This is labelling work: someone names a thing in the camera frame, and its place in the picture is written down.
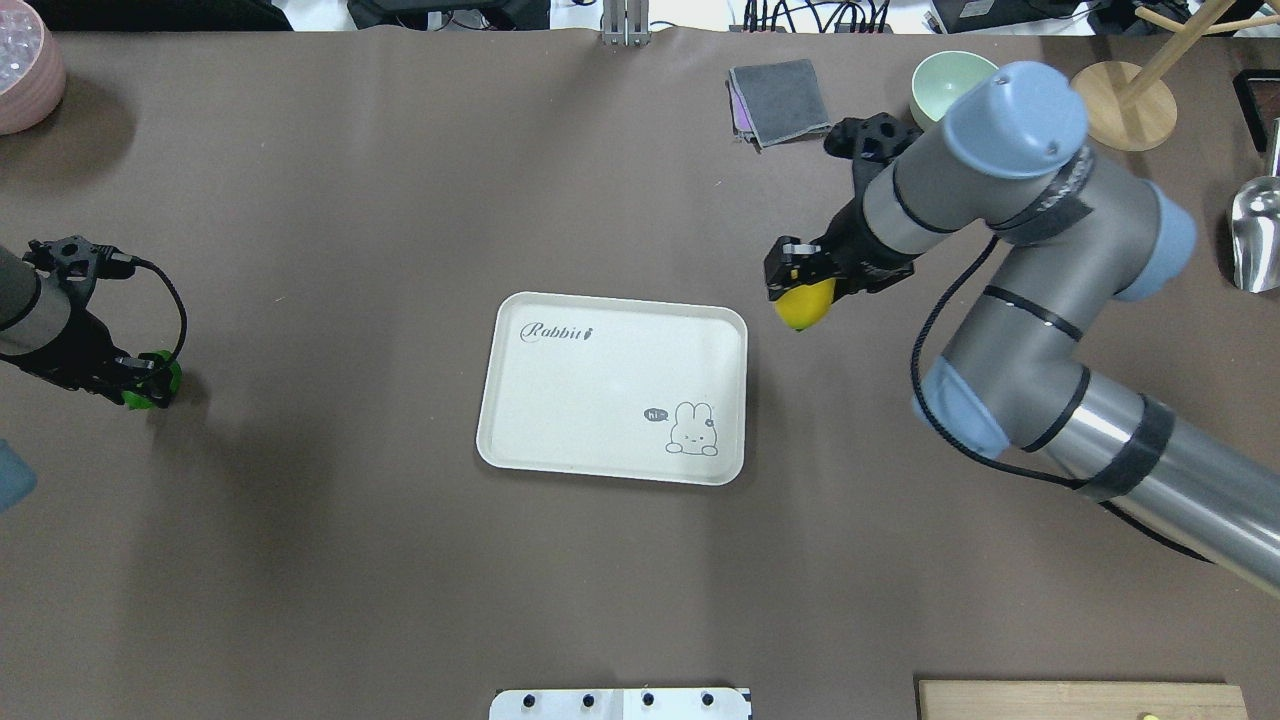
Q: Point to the grey folded cloth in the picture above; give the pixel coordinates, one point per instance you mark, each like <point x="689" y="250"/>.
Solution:
<point x="783" y="100"/>

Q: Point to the yellow lemon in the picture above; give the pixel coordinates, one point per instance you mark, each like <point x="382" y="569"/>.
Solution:
<point x="805" y="305"/>

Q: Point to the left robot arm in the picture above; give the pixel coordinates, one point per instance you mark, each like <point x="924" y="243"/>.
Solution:
<point x="48" y="330"/>

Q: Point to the bamboo cutting board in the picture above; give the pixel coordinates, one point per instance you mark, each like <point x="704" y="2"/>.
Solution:
<point x="1001" y="699"/>

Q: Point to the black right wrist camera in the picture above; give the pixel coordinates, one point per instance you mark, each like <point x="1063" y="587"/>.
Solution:
<point x="871" y="144"/>

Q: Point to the aluminium frame post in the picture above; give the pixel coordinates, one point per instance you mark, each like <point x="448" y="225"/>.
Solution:
<point x="625" y="23"/>

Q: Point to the green lime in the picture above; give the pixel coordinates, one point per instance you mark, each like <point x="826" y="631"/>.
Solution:
<point x="158" y="375"/>

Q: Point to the pink bowl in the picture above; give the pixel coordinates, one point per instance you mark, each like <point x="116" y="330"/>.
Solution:
<point x="33" y="74"/>

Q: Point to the purple cloth under grey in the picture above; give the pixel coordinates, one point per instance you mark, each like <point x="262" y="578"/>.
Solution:
<point x="742" y="125"/>

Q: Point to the mint green bowl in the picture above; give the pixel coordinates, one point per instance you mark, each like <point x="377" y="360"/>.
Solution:
<point x="941" y="79"/>

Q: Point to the metal scoop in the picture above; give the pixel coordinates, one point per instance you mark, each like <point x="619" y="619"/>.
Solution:
<point x="1254" y="226"/>

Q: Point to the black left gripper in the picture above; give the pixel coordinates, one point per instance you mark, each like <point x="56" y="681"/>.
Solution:
<point x="72" y="352"/>

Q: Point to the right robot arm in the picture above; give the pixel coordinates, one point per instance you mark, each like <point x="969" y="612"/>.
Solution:
<point x="1006" y="391"/>

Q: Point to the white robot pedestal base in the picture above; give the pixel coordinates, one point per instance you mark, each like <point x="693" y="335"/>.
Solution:
<point x="623" y="703"/>

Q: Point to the white rabbit tray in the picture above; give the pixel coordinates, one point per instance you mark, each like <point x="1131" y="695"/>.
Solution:
<point x="616" y="388"/>

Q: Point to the wooden mug tree stand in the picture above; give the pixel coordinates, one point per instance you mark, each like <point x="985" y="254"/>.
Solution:
<point x="1129" y="107"/>

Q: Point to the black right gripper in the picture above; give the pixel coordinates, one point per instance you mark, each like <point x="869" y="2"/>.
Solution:
<point x="858" y="262"/>

